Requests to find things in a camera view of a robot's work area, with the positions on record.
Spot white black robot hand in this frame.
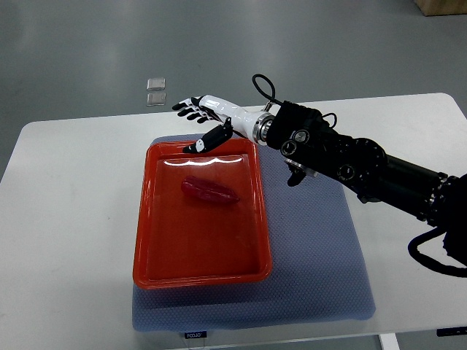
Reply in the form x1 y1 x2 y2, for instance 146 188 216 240
172 95 274 154

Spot red pepper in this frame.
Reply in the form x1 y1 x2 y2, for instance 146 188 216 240
181 176 240 204

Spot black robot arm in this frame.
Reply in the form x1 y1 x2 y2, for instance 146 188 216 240
172 95 466 277

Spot red plastic tray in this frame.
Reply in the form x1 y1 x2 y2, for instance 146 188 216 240
133 139 272 289

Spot upper floor socket plate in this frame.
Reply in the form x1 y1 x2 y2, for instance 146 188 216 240
146 77 166 91

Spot blue grey mesh mat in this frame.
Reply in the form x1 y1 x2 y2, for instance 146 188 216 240
133 135 375 333

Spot cardboard box corner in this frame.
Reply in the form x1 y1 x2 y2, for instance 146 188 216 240
414 0 466 17

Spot white table leg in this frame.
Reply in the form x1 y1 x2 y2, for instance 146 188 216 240
378 333 401 350

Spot black cable loop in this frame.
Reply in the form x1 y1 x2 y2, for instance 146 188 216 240
407 225 467 278

